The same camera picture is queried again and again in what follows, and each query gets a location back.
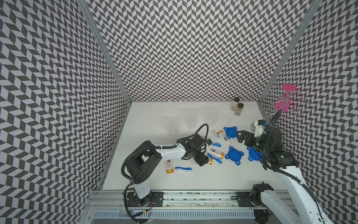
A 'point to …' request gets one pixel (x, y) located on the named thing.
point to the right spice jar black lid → (240, 105)
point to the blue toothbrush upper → (216, 144)
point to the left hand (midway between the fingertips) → (203, 158)
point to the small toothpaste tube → (214, 132)
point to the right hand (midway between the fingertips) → (242, 137)
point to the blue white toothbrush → (183, 169)
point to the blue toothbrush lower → (219, 160)
